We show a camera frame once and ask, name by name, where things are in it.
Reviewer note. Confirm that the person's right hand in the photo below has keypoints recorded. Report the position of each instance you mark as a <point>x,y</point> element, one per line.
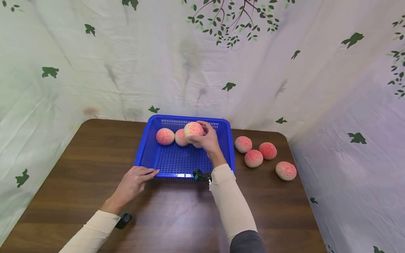
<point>211,144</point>

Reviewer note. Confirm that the person's left hand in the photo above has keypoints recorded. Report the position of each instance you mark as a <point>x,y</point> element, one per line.
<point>131,186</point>

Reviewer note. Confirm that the person's right index finger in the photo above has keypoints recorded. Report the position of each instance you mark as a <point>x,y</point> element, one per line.
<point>207,125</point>

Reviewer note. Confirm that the person's left fingers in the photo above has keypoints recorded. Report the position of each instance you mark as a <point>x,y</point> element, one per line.
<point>148,172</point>

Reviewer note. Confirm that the person's right thumb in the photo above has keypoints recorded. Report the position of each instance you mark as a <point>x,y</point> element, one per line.
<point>197,139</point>

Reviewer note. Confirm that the pink speckled peach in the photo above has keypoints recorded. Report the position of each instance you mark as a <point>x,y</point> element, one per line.
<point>193,130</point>
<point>180,138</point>
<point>243,144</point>
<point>286,171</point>
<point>253,159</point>
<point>268,150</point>
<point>165,136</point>

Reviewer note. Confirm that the blue plastic basket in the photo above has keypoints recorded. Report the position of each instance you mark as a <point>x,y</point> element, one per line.
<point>177,160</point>

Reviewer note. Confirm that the person's left forearm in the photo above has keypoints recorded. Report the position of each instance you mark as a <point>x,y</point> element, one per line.
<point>91,233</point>

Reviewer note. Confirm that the person's right forearm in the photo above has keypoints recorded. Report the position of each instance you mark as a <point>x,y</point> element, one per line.
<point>232,207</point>

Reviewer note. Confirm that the black wrist band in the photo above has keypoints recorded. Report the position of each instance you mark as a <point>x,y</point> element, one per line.
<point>201,175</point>
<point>124,220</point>

